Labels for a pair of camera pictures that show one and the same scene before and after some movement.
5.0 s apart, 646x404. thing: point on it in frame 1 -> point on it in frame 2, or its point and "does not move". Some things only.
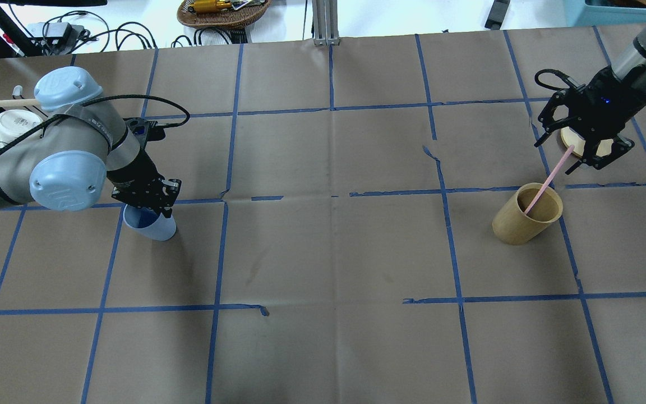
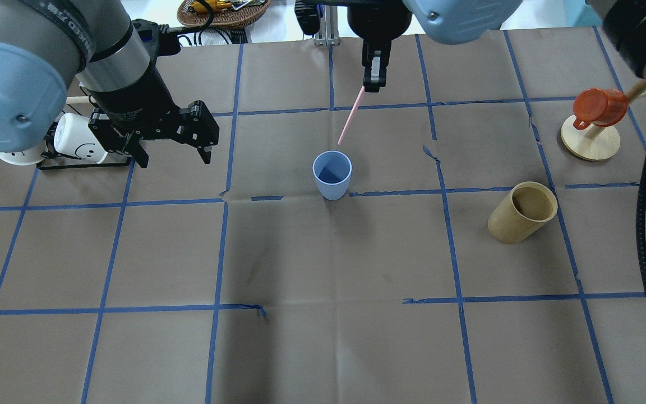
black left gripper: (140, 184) -> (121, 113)
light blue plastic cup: (150, 223) -> (332, 169)
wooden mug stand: (571, 137) does not move
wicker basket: (226, 19) does not move
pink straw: (550, 179) -> (353, 111)
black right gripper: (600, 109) -> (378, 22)
